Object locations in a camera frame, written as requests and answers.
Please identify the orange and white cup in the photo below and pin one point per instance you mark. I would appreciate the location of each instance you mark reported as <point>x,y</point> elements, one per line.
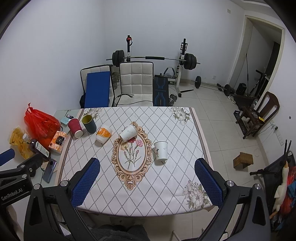
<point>103,134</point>

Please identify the teal card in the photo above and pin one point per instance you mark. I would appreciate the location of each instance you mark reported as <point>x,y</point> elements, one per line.
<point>65,120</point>

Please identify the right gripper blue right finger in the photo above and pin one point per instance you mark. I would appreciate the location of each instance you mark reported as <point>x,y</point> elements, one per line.
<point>253,221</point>

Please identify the yellow snack bag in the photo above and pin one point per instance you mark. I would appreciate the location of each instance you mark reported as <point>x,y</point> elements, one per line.
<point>16,140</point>

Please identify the dark bottle with label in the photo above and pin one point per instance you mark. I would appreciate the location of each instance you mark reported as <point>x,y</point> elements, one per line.
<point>37,148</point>

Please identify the dark green cup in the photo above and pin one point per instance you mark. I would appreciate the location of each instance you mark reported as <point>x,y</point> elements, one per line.
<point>89,123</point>

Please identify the white paper cup calligraphy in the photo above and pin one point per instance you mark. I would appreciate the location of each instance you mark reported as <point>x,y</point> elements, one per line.
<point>161,150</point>

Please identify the blue smartphone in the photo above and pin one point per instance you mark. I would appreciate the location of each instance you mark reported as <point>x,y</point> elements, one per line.
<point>50,168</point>

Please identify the barbell on floor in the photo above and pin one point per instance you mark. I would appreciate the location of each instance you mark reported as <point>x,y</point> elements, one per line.
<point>226,89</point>

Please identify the barbell on rack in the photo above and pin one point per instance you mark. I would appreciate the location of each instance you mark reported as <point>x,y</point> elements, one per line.
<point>189,61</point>

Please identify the small wooden stool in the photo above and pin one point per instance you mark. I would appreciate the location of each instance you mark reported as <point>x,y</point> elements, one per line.
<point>243,160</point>

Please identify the white quilted chair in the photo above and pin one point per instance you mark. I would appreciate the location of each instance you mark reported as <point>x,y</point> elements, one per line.
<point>136,84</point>

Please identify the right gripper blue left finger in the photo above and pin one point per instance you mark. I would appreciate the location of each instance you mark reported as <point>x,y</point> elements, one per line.
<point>41,222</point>

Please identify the white chair with blue pad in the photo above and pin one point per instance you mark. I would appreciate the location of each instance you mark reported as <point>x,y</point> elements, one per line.
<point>98,91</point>

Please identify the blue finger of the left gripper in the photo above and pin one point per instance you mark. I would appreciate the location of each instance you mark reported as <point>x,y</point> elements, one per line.
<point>6,156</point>

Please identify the dark wooden chair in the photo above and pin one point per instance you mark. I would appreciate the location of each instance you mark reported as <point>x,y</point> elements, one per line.
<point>251,120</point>

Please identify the white goose plush toy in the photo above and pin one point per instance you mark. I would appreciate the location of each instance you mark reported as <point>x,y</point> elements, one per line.
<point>281,191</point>

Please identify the orange tissue pack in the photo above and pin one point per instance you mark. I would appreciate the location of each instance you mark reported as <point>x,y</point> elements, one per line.
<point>58,141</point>

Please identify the floral diamond pattern tablecloth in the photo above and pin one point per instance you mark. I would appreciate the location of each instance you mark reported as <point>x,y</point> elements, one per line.
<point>131,182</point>

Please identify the blue black bench pad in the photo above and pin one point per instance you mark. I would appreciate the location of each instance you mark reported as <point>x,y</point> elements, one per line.
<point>160,91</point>

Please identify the white weight bench rack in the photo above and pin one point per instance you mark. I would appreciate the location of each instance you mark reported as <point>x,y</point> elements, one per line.
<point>175,80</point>

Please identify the red corrugated paper cup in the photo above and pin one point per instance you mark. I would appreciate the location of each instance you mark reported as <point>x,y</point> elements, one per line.
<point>75,128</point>

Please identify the red plastic bag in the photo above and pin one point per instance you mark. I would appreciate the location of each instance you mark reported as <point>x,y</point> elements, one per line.
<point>41,126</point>

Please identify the white paper cup lying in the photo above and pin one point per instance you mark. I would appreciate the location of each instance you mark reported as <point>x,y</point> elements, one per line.
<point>128,133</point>

